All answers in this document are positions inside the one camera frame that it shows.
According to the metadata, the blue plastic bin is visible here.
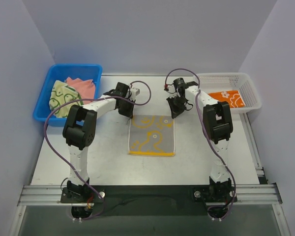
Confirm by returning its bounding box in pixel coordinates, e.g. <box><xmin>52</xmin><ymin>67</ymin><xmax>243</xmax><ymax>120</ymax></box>
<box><xmin>33</xmin><ymin>63</ymin><xmax>102</xmax><ymax>123</ymax></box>

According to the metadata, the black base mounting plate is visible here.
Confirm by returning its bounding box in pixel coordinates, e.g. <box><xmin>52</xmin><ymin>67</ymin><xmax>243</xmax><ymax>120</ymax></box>
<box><xmin>71</xmin><ymin>197</ymin><xmax>235</xmax><ymax>218</ymax></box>

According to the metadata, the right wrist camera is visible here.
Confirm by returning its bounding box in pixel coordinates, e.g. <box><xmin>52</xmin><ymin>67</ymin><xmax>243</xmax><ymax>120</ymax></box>
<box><xmin>164</xmin><ymin>78</ymin><xmax>186</xmax><ymax>96</ymax></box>

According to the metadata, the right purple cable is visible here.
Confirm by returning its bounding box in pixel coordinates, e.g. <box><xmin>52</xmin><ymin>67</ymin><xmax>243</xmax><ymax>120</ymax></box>
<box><xmin>165</xmin><ymin>68</ymin><xmax>237</xmax><ymax>218</ymax></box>

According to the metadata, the orange lion print towel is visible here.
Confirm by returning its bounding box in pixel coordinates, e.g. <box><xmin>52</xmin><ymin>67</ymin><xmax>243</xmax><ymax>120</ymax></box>
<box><xmin>209</xmin><ymin>90</ymin><xmax>245</xmax><ymax>108</ymax></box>

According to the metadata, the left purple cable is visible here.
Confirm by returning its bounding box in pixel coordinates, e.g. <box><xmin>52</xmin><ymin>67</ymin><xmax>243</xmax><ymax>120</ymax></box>
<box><xmin>43</xmin><ymin>80</ymin><xmax>152</xmax><ymax>219</ymax></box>

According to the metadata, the pink towel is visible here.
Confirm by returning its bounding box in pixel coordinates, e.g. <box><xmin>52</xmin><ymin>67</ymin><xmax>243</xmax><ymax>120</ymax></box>
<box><xmin>65</xmin><ymin>77</ymin><xmax>96</xmax><ymax>99</ymax></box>

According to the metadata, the cream green patterned towel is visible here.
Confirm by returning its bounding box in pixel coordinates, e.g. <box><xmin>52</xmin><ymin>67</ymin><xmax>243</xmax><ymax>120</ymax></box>
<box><xmin>49</xmin><ymin>80</ymin><xmax>83</xmax><ymax>118</ymax></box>

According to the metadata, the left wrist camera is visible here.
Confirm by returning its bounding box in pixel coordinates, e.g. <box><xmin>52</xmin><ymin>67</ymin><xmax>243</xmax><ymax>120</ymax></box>
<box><xmin>129</xmin><ymin>84</ymin><xmax>140</xmax><ymax>97</ymax></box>

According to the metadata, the white perforated plastic basket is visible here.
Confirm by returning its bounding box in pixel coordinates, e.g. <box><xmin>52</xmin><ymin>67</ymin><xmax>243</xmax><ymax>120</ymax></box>
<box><xmin>197</xmin><ymin>73</ymin><xmax>262</xmax><ymax>114</ymax></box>

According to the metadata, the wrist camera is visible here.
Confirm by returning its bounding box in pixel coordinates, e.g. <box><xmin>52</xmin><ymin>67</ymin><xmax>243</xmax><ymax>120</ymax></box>
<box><xmin>129</xmin><ymin>84</ymin><xmax>140</xmax><ymax>97</ymax></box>
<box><xmin>164</xmin><ymin>78</ymin><xmax>186</xmax><ymax>96</ymax></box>

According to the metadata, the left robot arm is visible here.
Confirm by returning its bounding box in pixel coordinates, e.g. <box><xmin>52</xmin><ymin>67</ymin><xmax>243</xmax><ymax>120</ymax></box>
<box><xmin>62</xmin><ymin>82</ymin><xmax>140</xmax><ymax>198</ymax></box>

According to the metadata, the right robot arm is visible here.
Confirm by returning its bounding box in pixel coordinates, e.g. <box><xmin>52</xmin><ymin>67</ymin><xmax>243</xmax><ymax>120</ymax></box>
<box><xmin>164</xmin><ymin>78</ymin><xmax>233</xmax><ymax>201</ymax></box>

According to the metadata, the purple cable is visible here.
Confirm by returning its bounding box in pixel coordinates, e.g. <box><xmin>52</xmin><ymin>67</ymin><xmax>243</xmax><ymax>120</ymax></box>
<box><xmin>165</xmin><ymin>68</ymin><xmax>237</xmax><ymax>218</ymax></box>
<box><xmin>43</xmin><ymin>80</ymin><xmax>152</xmax><ymax>219</ymax></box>

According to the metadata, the yellow patterned towel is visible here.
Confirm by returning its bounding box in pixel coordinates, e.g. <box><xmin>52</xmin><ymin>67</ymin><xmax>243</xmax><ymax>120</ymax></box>
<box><xmin>128</xmin><ymin>115</ymin><xmax>176</xmax><ymax>157</ymax></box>

